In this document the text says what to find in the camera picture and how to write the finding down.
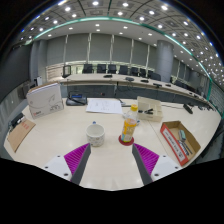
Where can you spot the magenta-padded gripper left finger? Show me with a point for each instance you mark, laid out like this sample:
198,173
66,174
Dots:
75,158

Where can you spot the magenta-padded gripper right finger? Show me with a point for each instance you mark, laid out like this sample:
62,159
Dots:
148,158

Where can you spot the yellow-capped clear drink bottle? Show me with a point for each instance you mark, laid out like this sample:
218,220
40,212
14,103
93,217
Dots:
128,128

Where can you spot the flat round red coaster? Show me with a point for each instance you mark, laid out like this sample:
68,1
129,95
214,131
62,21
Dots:
126,143

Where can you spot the red-sided open cardboard box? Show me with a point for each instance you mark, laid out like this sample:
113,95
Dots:
171,143

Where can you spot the white dotted ceramic mug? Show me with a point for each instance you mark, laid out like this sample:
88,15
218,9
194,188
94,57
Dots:
95,136

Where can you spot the beige desk organizer tray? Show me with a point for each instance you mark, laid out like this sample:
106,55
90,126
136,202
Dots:
155,116

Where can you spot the black stapler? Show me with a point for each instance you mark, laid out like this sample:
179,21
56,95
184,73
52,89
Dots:
149,111

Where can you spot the black desk phone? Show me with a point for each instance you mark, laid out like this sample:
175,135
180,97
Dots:
76,99

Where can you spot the white paper sheets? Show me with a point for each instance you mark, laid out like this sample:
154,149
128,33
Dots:
104,106

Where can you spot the black desktop microphone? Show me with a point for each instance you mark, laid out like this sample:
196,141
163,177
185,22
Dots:
187,108

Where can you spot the large white cardboard box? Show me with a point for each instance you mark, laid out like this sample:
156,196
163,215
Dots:
45,101

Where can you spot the black handheld device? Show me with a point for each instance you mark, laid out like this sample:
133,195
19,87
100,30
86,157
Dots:
17,120

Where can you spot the black office chairs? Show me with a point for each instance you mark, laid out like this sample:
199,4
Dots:
113,69

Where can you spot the ceiling lights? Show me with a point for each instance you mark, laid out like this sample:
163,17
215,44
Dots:
95,3

